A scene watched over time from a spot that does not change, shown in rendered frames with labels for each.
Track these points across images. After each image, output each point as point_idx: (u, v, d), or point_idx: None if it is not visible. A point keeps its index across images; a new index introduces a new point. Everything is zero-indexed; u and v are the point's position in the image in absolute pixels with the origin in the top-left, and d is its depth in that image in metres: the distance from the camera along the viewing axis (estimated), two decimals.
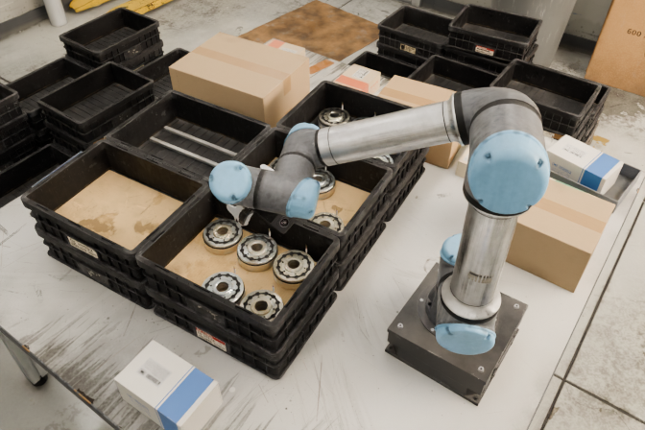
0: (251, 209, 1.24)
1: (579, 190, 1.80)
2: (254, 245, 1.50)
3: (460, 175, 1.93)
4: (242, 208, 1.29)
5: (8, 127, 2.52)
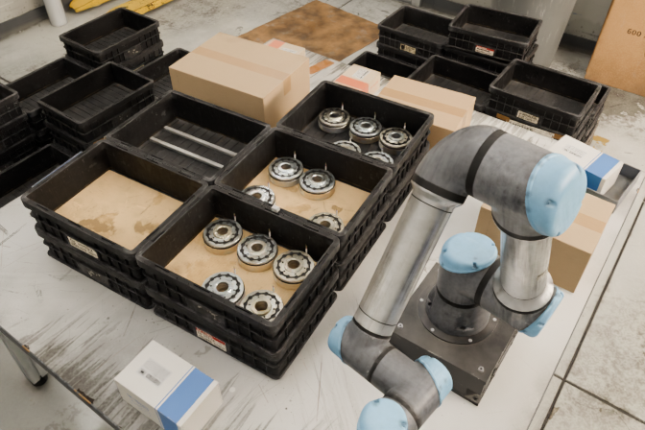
0: None
1: None
2: (254, 245, 1.50)
3: None
4: None
5: (8, 127, 2.52)
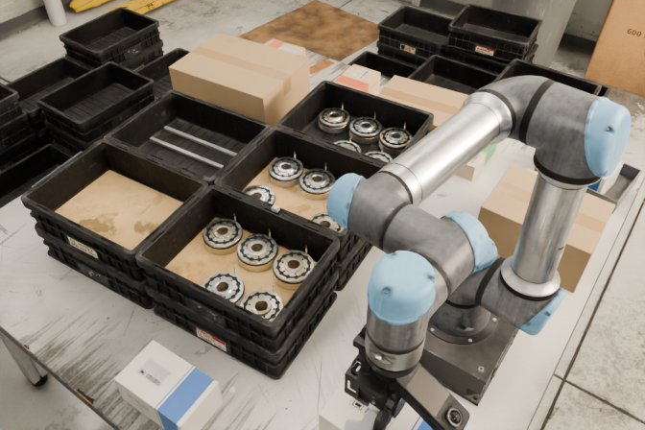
0: (398, 401, 0.78)
1: None
2: (254, 245, 1.50)
3: (460, 175, 1.93)
4: (375, 416, 0.82)
5: (8, 127, 2.52)
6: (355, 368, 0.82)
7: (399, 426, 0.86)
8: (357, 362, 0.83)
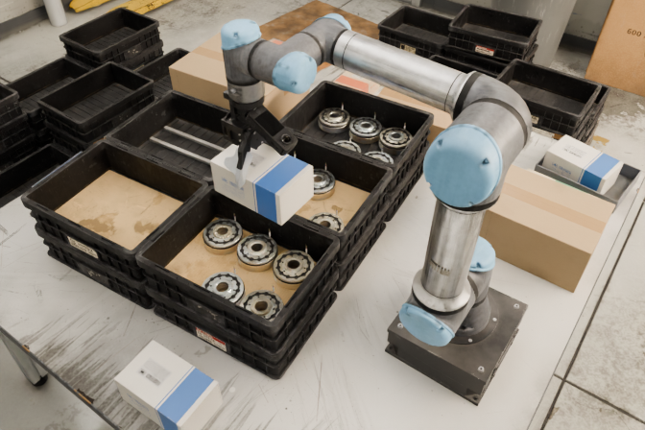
0: (252, 132, 1.22)
1: (579, 190, 1.80)
2: (254, 245, 1.50)
3: None
4: None
5: (8, 127, 2.52)
6: (228, 118, 1.26)
7: (262, 166, 1.30)
8: (230, 116, 1.27)
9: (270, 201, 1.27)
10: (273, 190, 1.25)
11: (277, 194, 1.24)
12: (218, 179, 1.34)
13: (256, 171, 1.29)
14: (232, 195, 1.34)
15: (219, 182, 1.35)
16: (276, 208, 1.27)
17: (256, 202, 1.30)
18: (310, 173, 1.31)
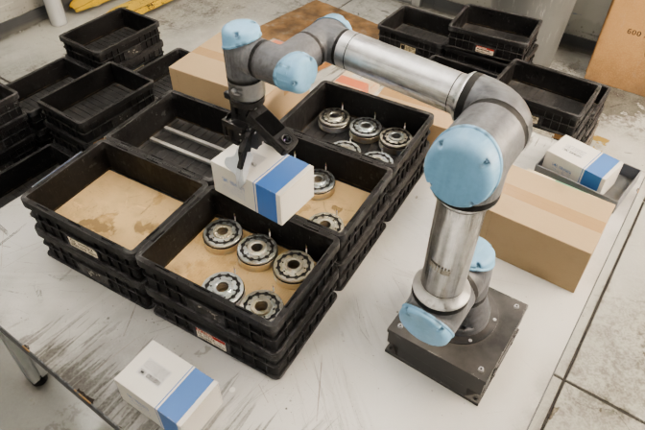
0: (252, 132, 1.22)
1: (579, 190, 1.80)
2: (254, 245, 1.50)
3: None
4: None
5: (8, 127, 2.52)
6: (229, 118, 1.26)
7: (263, 166, 1.30)
8: (231, 116, 1.27)
9: (270, 201, 1.27)
10: (273, 190, 1.25)
11: (277, 194, 1.24)
12: (219, 179, 1.34)
13: (257, 171, 1.29)
14: (232, 195, 1.34)
15: (219, 182, 1.35)
16: (276, 208, 1.27)
17: (256, 202, 1.30)
18: (311, 173, 1.31)
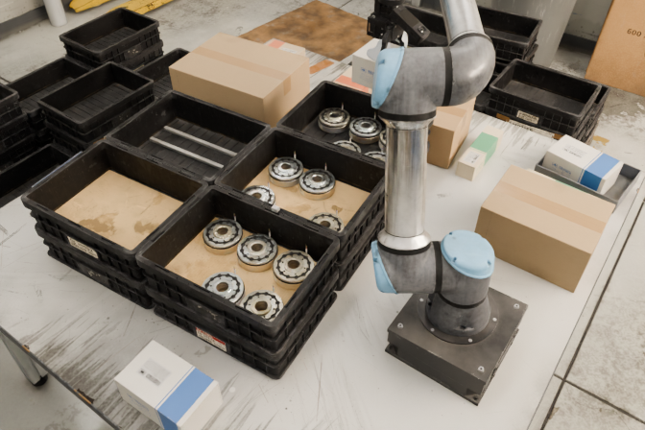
0: (394, 26, 1.57)
1: (579, 190, 1.80)
2: (254, 245, 1.50)
3: (460, 175, 1.93)
4: (382, 41, 1.61)
5: (8, 127, 2.52)
6: (372, 17, 1.61)
7: None
8: (373, 15, 1.61)
9: None
10: None
11: None
12: (357, 70, 1.69)
13: None
14: (368, 83, 1.69)
15: (357, 73, 1.70)
16: None
17: None
18: None
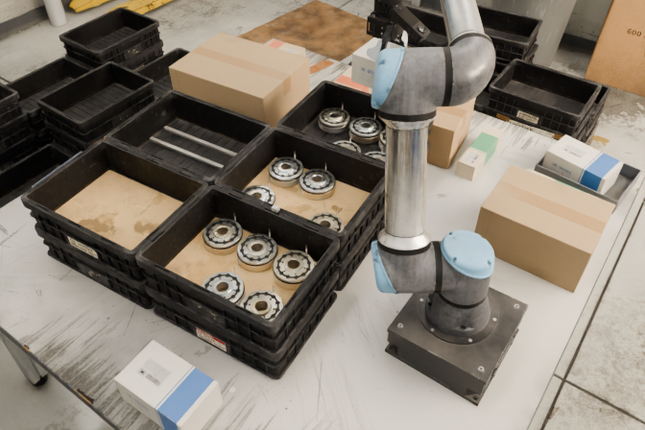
0: (394, 25, 1.57)
1: (579, 190, 1.80)
2: (254, 245, 1.50)
3: (460, 175, 1.93)
4: (382, 40, 1.60)
5: (8, 127, 2.52)
6: (372, 16, 1.60)
7: None
8: (373, 14, 1.61)
9: None
10: None
11: None
12: (357, 69, 1.69)
13: None
14: (368, 83, 1.69)
15: (357, 72, 1.69)
16: None
17: None
18: None
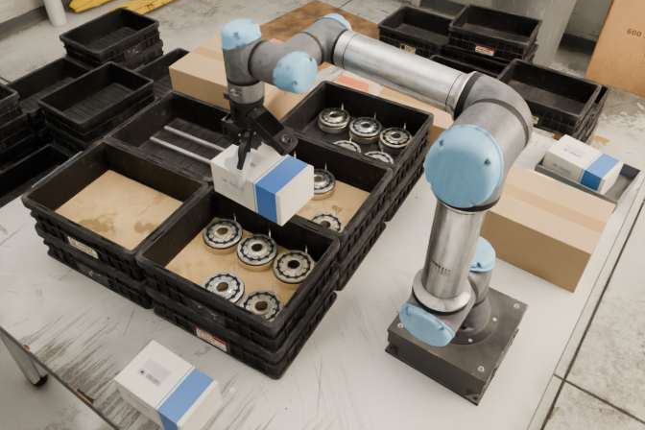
0: (252, 132, 1.22)
1: (579, 190, 1.80)
2: (254, 245, 1.50)
3: None
4: None
5: (8, 127, 2.52)
6: (228, 119, 1.26)
7: (262, 166, 1.30)
8: (230, 116, 1.26)
9: (270, 201, 1.26)
10: (273, 190, 1.24)
11: (277, 194, 1.24)
12: (218, 179, 1.34)
13: (256, 171, 1.29)
14: (232, 196, 1.34)
15: (219, 182, 1.35)
16: (276, 208, 1.26)
17: (256, 202, 1.30)
18: (311, 173, 1.31)
